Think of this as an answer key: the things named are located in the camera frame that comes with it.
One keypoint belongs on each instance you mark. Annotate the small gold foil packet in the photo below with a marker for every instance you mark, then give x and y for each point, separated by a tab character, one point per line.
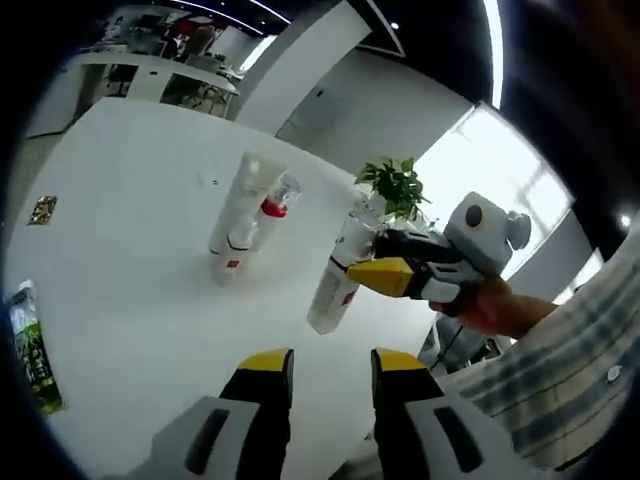
42	210

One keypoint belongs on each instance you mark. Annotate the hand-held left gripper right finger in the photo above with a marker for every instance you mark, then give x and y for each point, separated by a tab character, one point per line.
400	415

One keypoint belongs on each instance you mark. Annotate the long ceiling light strip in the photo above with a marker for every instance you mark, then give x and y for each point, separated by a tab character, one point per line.
495	50

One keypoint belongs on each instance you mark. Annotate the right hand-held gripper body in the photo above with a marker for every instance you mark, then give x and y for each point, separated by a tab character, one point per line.
480	235

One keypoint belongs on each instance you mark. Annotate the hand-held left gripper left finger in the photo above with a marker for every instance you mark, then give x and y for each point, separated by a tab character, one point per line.
260	410

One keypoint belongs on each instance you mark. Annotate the person's right hand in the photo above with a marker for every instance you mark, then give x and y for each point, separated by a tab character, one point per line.
482	307

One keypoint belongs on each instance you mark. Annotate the white skincare tube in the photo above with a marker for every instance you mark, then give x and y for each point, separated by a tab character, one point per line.
250	200

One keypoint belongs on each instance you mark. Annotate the red collar pump skincare bottle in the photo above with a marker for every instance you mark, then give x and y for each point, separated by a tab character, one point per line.
274	207

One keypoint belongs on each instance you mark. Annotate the person arm plaid sleeve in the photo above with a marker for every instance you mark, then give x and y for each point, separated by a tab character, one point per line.
550	390

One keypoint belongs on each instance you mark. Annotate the green potted plant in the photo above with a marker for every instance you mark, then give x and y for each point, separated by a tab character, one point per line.
395	185

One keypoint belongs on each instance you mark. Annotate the green printed plastic packet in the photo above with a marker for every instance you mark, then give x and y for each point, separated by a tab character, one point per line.
32	350

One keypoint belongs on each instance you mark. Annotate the clear cap white skincare bottle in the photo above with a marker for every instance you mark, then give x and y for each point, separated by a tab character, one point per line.
330	295

